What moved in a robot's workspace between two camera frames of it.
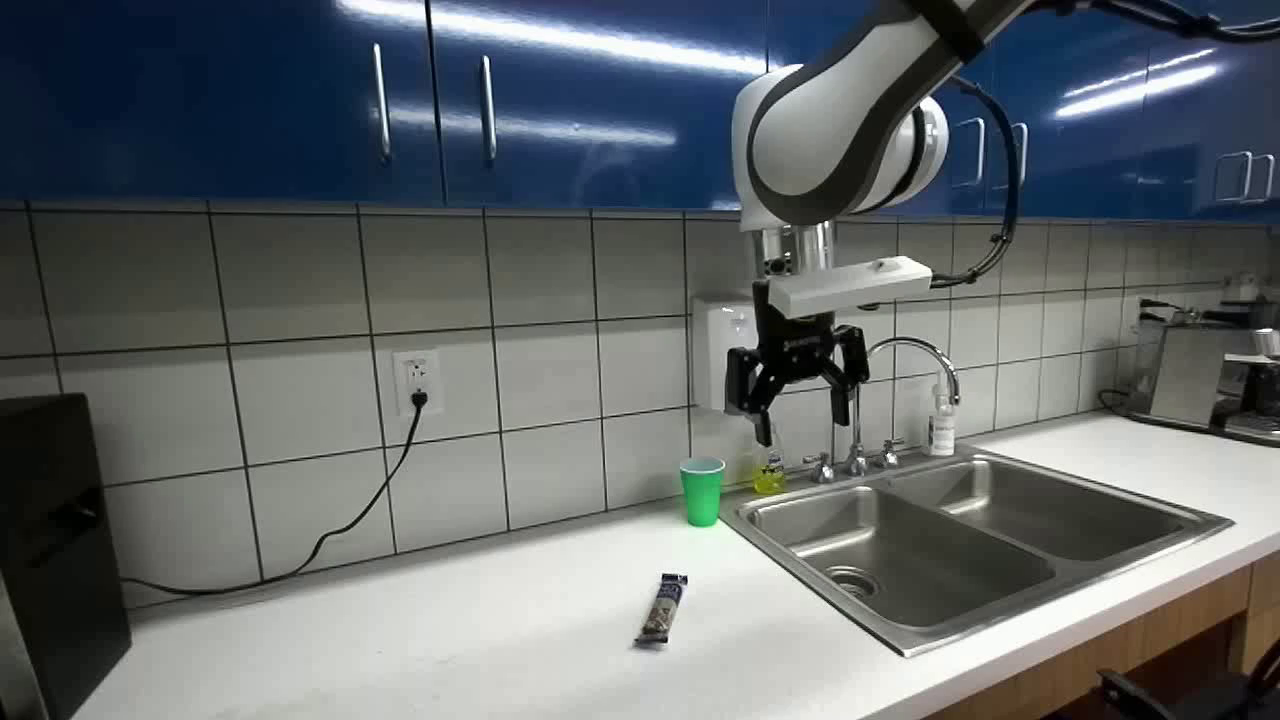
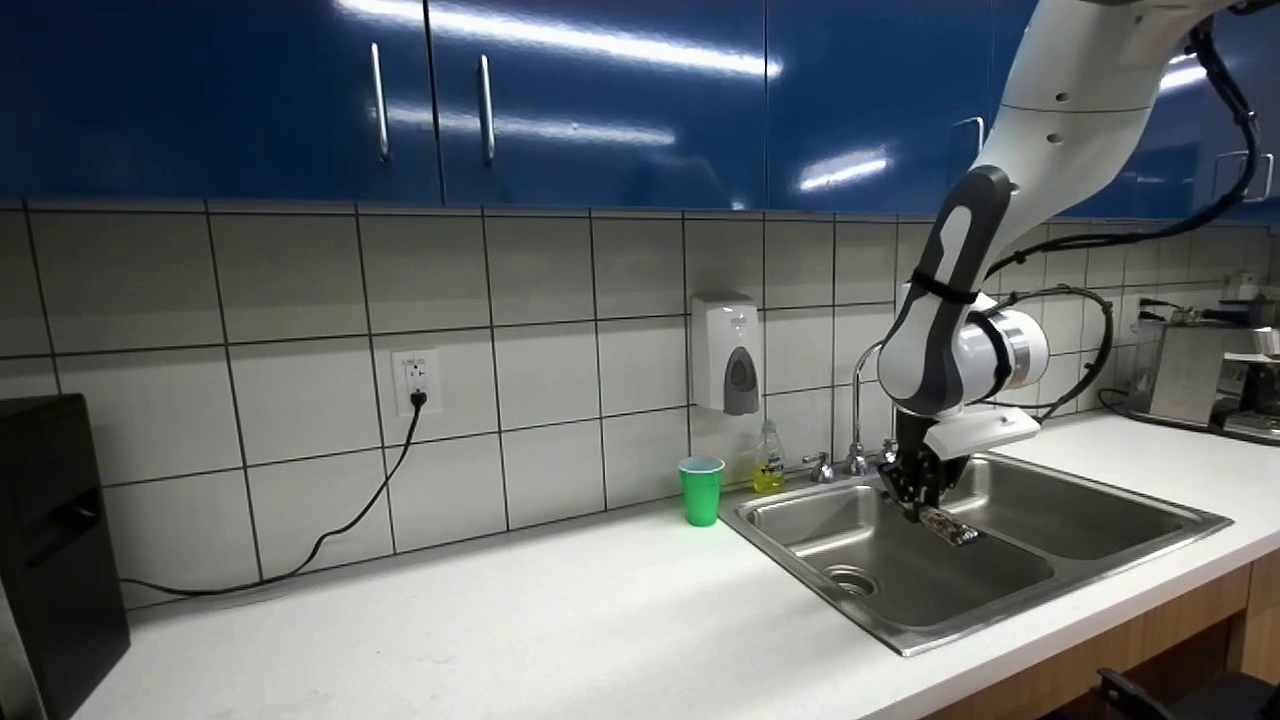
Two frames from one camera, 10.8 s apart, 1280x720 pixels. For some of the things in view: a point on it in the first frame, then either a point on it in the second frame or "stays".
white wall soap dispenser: [727, 325] stays
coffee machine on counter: [1219, 360] stays
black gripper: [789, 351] → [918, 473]
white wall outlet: [422, 373] stays
